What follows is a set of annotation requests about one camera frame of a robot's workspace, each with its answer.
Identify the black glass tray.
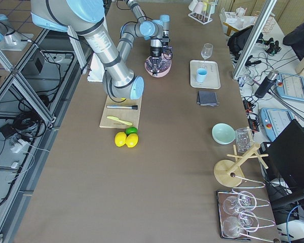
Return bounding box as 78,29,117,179
216,190,276,242

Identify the mint green bowl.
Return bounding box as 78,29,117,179
212,123,235,145

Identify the upside wine glass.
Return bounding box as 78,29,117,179
222,191,256,216
222,210,259,238

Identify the grey folded cloth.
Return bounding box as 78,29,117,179
197,91,219,107

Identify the wooden cup tree stand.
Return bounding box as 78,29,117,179
214,142,268,188

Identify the cream serving tray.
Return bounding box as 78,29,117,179
189,60,221,89

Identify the black bag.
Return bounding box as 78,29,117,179
227,25,253,61

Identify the white wire cup rack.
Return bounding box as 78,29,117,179
188,0,218,25

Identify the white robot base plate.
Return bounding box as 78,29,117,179
87,53,105,83

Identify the light blue cup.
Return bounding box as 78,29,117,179
196,68,208,83

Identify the glass mug on stand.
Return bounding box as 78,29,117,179
235,127,254,153

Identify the yellow lemon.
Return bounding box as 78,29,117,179
126,133,139,148
114,132,127,147

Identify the lower yellow lemon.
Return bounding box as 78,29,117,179
126,133,139,148

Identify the clear wine glass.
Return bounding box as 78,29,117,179
201,43,213,68

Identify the yellow plastic knife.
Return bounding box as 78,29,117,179
106,116,133,126

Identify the green lime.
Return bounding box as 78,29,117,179
125,127,138,135

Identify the clear ice cubes pile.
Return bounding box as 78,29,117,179
145,56,171,73

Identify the black monitor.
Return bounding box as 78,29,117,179
267,119,304,189

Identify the pink bowl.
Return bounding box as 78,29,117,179
144,63,170,78

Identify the blue teach pendant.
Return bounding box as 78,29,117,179
259,108,293,141
276,72,304,102

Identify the upside wine glass upper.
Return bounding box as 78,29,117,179
222,191,256,216

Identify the upside wine glass lower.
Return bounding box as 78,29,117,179
222,210,259,238

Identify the wooden cutting board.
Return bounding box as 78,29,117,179
99,96,142,129

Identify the black thermos bottle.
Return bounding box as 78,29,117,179
255,70,279,99

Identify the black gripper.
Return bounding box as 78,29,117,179
148,46,173,76

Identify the steel muddler black tip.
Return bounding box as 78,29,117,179
106,105,138,110

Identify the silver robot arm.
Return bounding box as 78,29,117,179
117,1,162,76
31,1,173,100

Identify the upper yellow lemon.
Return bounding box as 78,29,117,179
114,132,127,147

